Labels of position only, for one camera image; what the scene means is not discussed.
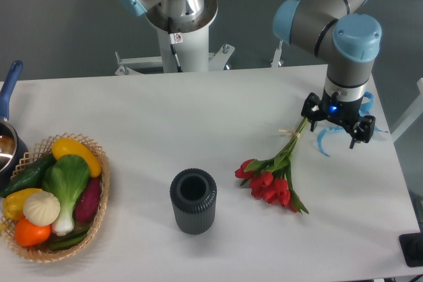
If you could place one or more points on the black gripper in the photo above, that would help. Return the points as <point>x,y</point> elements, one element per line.
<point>352,116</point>

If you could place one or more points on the red tulip bouquet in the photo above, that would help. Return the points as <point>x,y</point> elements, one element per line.
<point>271,180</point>

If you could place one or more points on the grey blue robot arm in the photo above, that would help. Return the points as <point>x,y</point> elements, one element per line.
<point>349,43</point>

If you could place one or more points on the black device at edge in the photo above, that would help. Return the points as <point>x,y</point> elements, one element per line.
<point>411,246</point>

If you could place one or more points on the dark grey ribbed vase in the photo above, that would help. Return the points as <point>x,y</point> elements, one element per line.
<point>193,194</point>

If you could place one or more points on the purple sweet potato toy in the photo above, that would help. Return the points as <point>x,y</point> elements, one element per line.
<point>87,206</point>

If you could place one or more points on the green bok choy toy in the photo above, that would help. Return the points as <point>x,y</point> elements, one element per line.
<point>66,180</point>

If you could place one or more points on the yellow squash toy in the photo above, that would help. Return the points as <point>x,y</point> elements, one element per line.
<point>66,146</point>

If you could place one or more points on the dark green pea pod toy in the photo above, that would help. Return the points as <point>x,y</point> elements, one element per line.
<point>68,241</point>

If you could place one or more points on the white steamed bun toy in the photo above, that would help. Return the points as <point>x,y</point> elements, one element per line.
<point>41,208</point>

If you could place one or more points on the green cucumber toy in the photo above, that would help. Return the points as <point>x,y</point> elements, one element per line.
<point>30,177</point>

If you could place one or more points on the woven bamboo basket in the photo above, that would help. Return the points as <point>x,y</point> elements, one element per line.
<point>40,253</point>

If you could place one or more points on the orange toy fruit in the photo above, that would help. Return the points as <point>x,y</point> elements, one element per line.
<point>27,234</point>

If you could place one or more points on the yellow bell pepper toy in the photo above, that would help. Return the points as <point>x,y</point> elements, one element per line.
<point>14,203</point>

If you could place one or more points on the white frame at right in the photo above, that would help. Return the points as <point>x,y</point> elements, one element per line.
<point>409,116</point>

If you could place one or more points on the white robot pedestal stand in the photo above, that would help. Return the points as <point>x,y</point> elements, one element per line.
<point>180,52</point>

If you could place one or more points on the blue handled saucepan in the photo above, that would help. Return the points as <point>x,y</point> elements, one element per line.
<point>12,146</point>

